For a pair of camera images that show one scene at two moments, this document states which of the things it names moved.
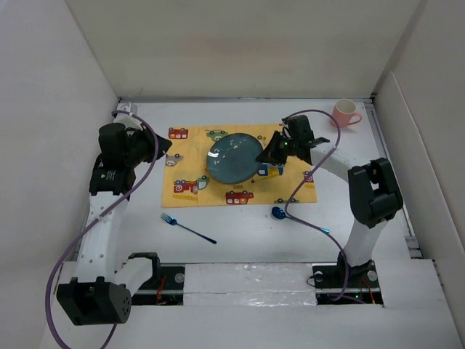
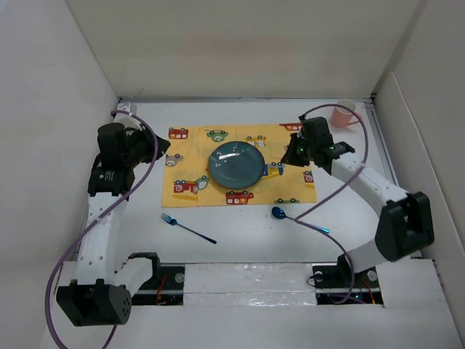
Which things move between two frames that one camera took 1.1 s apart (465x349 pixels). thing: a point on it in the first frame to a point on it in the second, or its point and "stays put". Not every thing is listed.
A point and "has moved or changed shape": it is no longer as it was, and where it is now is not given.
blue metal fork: x=168 y=218 stays put
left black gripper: x=145 y=134 stays put
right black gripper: x=269 y=155 to x=289 y=157
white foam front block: x=248 y=284 stays put
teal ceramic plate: x=232 y=158 has moved or changed shape
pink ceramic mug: x=343 y=112 stays put
